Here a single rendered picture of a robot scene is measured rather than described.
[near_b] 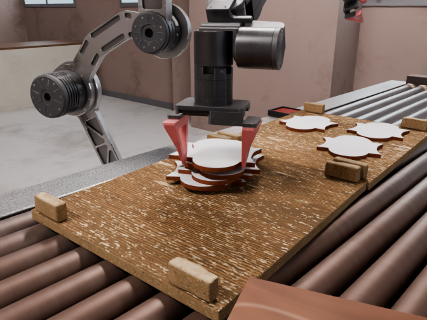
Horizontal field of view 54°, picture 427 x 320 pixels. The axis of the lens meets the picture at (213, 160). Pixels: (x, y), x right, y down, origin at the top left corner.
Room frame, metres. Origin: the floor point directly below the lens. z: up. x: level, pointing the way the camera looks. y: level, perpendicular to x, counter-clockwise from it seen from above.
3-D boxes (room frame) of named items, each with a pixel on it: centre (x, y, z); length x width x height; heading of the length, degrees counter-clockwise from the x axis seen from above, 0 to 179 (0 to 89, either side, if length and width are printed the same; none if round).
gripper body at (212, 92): (0.62, 0.00, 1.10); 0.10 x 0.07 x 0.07; 75
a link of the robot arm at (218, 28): (0.61, -0.01, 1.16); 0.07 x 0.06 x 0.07; 70
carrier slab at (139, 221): (0.60, 0.00, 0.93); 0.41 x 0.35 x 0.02; 141
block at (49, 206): (0.53, 0.23, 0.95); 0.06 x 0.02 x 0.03; 51
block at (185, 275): (0.36, 0.02, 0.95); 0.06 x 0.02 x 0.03; 51
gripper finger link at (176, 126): (0.62, 0.03, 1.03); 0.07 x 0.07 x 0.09; 75
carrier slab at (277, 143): (0.92, -0.26, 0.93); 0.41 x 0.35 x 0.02; 140
